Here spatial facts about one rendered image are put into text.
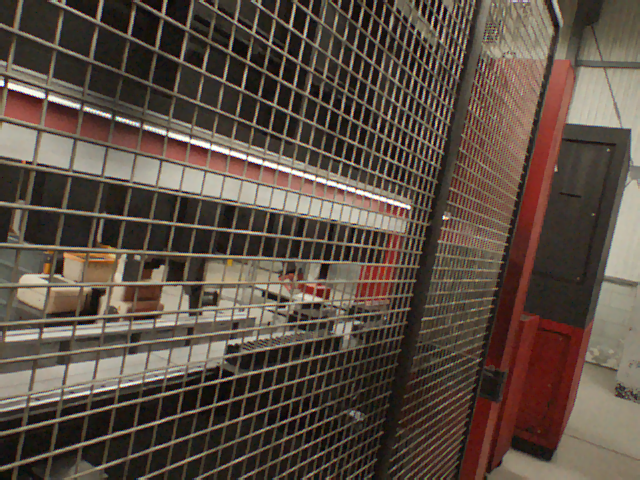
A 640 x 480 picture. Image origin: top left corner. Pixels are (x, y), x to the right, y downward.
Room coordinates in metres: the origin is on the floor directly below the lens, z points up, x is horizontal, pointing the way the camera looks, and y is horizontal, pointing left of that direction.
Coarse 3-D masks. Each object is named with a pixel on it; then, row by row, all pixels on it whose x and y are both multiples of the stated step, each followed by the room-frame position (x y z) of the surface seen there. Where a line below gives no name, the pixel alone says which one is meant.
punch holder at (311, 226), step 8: (312, 216) 1.98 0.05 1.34; (304, 224) 1.96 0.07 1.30; (312, 224) 1.99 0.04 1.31; (320, 224) 2.04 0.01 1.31; (312, 232) 2.00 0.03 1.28; (320, 232) 2.05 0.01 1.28; (296, 240) 1.98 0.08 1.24; (296, 248) 1.97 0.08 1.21; (304, 248) 1.97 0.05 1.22; (320, 248) 2.07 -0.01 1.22; (296, 256) 1.97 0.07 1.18; (304, 256) 1.98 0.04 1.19; (312, 256) 2.03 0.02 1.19; (320, 256) 2.08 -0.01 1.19
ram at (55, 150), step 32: (0, 96) 1.00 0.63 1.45; (32, 96) 1.05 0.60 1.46; (64, 128) 1.12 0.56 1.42; (96, 128) 1.18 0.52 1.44; (128, 128) 1.25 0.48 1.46; (64, 160) 1.13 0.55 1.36; (96, 160) 1.19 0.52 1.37; (128, 160) 1.26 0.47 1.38; (192, 160) 1.43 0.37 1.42; (224, 160) 1.54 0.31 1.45; (224, 192) 1.56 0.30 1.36; (288, 192) 1.83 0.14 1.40; (320, 192) 2.00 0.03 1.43; (352, 192) 2.21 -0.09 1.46; (384, 224) 2.52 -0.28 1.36
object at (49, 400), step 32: (160, 352) 1.18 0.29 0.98; (192, 352) 1.22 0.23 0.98; (0, 384) 0.85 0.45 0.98; (96, 384) 0.94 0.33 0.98; (128, 384) 0.96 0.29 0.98; (160, 384) 1.02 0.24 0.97; (192, 384) 1.10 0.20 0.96; (0, 416) 0.77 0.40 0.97; (32, 416) 0.80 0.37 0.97; (64, 416) 0.85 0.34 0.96; (96, 416) 0.91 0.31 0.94; (128, 416) 0.97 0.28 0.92; (160, 416) 1.04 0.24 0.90; (192, 416) 1.11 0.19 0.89; (0, 448) 0.77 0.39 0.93; (32, 448) 0.81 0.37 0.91
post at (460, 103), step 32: (480, 0) 0.94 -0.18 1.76; (448, 32) 0.96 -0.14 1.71; (480, 32) 0.96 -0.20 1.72; (448, 96) 0.95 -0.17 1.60; (448, 128) 0.95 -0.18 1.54; (448, 160) 0.95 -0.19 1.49; (416, 192) 0.96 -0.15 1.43; (448, 192) 0.98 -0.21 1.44; (416, 224) 0.96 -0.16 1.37; (416, 256) 0.95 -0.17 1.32; (416, 288) 0.94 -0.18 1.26; (416, 320) 0.96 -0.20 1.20; (384, 352) 0.96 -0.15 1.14; (384, 416) 0.95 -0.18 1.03; (384, 448) 0.94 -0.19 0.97
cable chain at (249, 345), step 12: (276, 336) 1.31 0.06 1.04; (288, 336) 1.34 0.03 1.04; (300, 336) 1.37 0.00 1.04; (312, 336) 1.39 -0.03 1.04; (228, 348) 1.15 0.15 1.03; (252, 348) 1.17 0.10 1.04; (276, 348) 1.22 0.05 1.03; (288, 348) 1.26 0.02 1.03; (300, 348) 1.31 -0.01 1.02; (324, 348) 1.42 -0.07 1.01; (228, 360) 1.15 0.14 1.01; (240, 360) 1.13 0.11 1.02; (264, 360) 1.19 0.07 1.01; (276, 360) 1.23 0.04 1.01
